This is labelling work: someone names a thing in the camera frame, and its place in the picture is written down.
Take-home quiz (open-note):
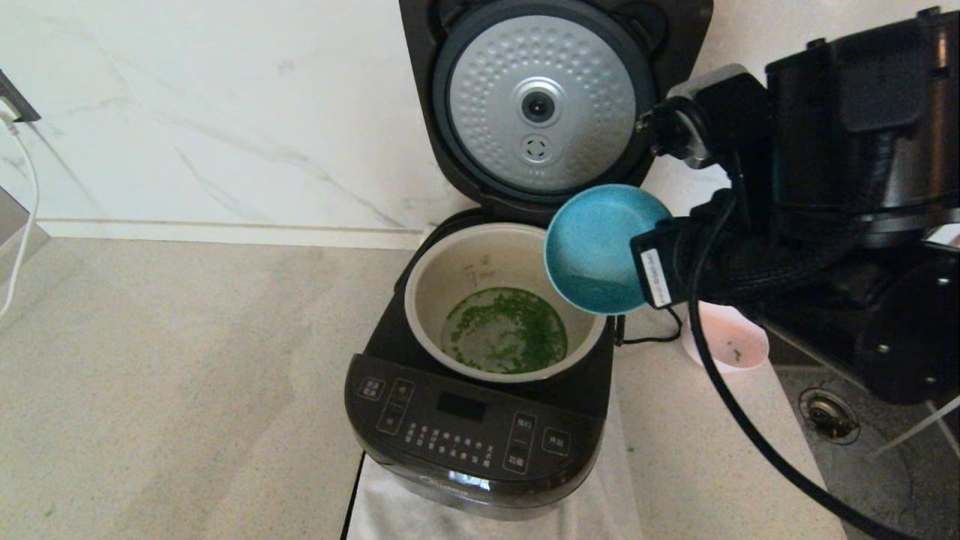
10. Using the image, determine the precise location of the steel sink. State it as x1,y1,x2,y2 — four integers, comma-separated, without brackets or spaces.
772,330,960,540

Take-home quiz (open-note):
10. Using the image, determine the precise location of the white cloth mat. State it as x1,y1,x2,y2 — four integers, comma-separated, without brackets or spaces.
346,409,646,540

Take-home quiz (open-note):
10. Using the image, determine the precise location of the black rice cooker lid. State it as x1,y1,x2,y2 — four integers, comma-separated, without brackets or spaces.
398,0,714,224

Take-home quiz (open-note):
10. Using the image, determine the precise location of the blue bowl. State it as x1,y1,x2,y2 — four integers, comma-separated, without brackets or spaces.
544,184,674,316

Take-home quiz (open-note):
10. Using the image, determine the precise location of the black strip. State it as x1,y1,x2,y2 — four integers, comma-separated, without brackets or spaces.
339,452,367,540

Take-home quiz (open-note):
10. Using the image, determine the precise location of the long black camera cable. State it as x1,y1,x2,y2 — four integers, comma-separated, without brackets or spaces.
686,150,927,540

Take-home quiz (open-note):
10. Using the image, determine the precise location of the white charger cable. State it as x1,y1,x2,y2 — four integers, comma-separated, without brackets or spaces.
0,112,40,320

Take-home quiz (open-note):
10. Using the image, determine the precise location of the black power cable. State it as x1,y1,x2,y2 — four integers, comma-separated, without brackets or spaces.
616,307,685,346

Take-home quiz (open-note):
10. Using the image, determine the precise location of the black rice cooker body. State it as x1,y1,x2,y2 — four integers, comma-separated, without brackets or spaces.
344,210,627,520

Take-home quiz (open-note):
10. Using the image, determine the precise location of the steel sink drain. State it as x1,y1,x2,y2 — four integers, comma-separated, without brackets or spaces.
799,388,862,445

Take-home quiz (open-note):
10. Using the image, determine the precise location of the black braided cable sleeve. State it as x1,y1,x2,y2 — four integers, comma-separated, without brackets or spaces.
712,135,908,301

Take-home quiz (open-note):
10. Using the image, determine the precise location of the grey wall outlet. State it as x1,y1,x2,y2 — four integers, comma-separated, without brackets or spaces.
0,69,42,125

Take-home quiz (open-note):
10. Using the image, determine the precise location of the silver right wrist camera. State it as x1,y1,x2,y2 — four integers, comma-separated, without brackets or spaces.
641,64,773,170

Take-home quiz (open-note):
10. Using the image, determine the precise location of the pink bowl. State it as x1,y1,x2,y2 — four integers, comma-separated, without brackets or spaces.
680,300,770,374

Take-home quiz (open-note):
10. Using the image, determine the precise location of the cream inner pot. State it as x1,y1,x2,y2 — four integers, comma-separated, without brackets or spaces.
404,222,608,383

